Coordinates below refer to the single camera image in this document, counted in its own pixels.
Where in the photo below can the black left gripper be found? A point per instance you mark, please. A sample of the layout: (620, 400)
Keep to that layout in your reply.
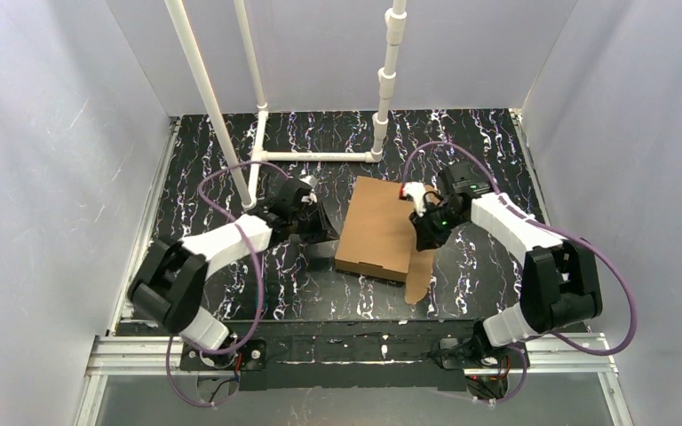
(319, 217)

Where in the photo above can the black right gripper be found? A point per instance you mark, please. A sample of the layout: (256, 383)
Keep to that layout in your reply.
(429, 229)

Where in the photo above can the brown cardboard box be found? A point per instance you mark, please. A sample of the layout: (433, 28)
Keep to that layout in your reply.
(378, 240)

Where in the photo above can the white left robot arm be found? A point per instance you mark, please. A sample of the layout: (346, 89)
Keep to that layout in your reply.
(168, 286)

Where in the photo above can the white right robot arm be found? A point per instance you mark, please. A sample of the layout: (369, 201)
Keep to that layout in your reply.
(559, 282)

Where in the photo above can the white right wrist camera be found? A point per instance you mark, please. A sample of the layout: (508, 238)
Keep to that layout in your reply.
(415, 193)

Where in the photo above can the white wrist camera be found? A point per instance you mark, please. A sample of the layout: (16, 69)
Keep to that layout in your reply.
(415, 193)
(309, 195)

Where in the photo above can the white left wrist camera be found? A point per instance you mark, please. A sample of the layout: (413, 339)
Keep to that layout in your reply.
(309, 195)

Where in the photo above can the black front mounting rail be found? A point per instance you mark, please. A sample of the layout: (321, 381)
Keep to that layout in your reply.
(426, 353)

